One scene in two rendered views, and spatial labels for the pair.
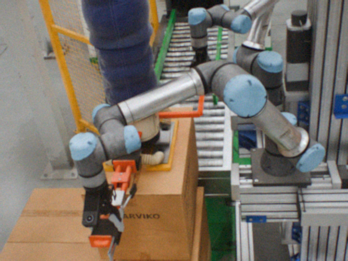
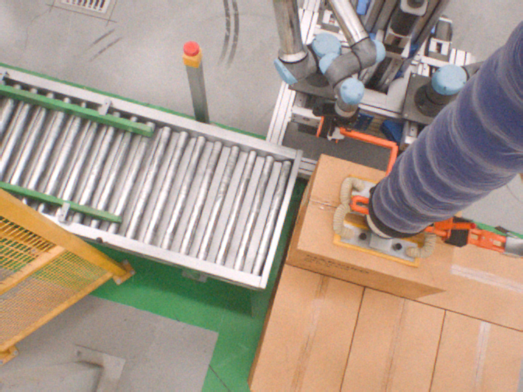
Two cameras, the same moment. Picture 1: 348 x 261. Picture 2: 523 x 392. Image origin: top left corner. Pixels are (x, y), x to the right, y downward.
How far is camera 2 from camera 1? 2.38 m
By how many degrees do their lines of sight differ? 57
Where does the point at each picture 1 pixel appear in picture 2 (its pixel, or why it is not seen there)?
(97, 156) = not seen: outside the picture
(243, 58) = (304, 71)
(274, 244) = (335, 146)
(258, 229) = (313, 155)
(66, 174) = (112, 374)
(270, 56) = (327, 43)
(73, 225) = (328, 336)
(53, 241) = (346, 358)
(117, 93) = not seen: hidden behind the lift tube
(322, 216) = not seen: hidden behind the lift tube
